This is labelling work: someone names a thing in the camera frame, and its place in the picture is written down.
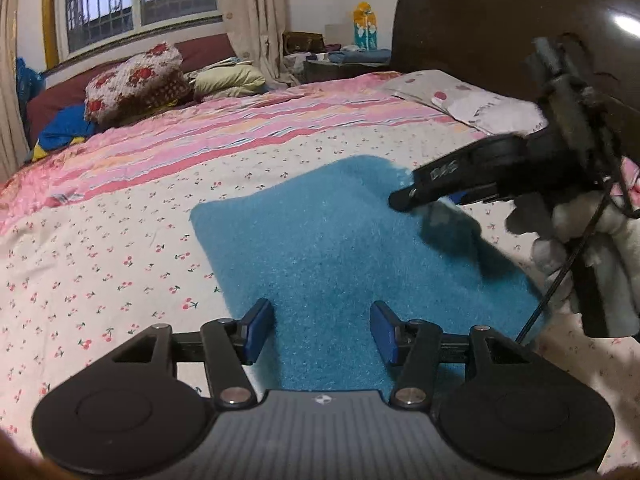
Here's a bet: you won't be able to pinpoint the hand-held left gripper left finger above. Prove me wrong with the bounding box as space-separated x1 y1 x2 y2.
110 297 276 408

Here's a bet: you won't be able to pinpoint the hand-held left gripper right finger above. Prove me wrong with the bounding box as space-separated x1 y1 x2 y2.
369 300 533 408

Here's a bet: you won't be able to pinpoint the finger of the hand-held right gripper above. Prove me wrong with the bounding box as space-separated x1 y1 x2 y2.
447 185 516 207
388 147 481 212

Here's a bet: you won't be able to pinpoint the teal knit sweater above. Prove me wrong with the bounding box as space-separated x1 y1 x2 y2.
190 156 551 396

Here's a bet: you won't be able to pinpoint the folded blue clothes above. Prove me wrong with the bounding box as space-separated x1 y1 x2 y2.
325 46 392 65

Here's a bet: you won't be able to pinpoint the person's right hand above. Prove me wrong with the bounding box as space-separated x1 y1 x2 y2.
505 192 640 337

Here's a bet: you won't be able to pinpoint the white printed pillow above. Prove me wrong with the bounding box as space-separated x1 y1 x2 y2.
382 70 548 136

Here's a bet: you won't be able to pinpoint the dark wooden headboard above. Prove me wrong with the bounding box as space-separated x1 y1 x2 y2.
390 0 640 171

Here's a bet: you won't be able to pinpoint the dark nightstand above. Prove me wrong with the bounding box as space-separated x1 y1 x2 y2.
302 57 393 83

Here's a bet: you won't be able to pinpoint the yellow and blue package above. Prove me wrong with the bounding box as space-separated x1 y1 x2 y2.
352 1 378 51

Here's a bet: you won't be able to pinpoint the cherry print bed sheet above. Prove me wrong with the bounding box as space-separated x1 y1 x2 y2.
0 125 640 461

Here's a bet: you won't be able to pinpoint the brown bag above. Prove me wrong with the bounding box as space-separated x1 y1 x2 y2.
282 31 326 56

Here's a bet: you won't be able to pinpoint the pink striped blanket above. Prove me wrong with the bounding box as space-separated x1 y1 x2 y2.
0 71 481 233

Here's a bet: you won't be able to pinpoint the olive green pillow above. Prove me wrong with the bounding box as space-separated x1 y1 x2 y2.
192 62 268 101

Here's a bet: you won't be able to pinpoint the beige curtain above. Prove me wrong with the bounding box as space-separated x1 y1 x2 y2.
0 0 31 181
215 0 296 86

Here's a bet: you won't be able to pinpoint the maroon bed board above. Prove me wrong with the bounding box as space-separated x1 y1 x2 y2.
25 34 236 148

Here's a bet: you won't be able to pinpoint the blue cloth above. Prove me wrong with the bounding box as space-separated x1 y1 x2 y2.
32 105 98 161

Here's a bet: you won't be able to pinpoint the floral red white pillow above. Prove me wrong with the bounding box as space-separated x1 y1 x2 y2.
84 42 193 128

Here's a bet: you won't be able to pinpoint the blue plastic bag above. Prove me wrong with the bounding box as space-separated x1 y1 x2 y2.
15 57 46 116

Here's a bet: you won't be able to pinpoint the barred window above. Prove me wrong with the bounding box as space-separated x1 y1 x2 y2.
42 0 223 66

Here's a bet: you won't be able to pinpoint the black cable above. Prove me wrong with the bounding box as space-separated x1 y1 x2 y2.
515 170 618 346

